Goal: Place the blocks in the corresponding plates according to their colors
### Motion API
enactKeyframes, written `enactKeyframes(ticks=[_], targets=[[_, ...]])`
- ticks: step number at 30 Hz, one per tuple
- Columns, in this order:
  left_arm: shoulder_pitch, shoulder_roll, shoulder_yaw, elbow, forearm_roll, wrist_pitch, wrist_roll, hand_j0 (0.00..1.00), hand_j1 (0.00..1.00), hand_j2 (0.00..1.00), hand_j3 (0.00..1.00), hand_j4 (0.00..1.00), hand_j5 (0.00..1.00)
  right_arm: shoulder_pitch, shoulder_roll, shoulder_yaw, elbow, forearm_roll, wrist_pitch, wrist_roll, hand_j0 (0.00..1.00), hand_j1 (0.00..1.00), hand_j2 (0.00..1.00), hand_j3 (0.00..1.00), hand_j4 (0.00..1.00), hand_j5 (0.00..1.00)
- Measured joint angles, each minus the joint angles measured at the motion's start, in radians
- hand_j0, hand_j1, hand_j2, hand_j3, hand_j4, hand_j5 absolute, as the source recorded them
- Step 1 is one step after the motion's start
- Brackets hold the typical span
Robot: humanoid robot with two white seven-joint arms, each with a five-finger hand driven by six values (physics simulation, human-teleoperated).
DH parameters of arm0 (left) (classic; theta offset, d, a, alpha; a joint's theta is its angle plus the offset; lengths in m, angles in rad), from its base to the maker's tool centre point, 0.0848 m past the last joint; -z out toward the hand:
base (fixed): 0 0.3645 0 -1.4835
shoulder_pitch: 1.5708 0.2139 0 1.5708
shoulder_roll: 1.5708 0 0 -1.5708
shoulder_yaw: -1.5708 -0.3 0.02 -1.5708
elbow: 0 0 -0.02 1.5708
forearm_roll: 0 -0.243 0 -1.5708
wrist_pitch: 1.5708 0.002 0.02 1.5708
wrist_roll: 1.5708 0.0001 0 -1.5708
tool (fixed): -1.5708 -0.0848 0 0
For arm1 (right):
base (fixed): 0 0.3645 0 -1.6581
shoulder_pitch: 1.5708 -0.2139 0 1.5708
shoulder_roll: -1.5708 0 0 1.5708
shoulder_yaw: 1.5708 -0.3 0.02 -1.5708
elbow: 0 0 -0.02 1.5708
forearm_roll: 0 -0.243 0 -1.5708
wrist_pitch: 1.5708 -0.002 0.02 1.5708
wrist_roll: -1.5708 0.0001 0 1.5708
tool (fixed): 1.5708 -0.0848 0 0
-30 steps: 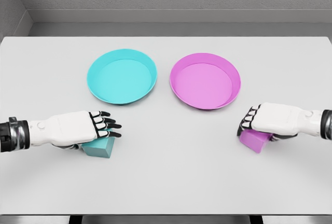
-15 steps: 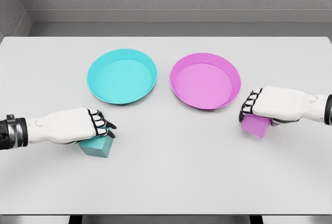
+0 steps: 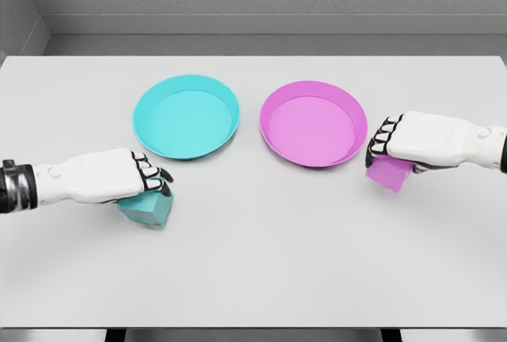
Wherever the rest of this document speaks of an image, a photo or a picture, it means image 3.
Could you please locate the cyan block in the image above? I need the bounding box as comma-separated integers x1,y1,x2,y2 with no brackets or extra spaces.
116,182,174,231

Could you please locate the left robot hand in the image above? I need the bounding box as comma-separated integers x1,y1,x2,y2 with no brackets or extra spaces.
67,148,174,205

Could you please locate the pink plate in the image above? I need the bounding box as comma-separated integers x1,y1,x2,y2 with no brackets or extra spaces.
259,79,369,169

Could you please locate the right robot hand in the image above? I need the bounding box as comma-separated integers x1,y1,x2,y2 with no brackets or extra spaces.
364,110,481,174

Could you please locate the pink block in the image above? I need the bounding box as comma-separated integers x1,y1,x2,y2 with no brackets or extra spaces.
364,154,413,194

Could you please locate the cyan plate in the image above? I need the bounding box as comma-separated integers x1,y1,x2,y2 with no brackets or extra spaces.
132,74,241,162

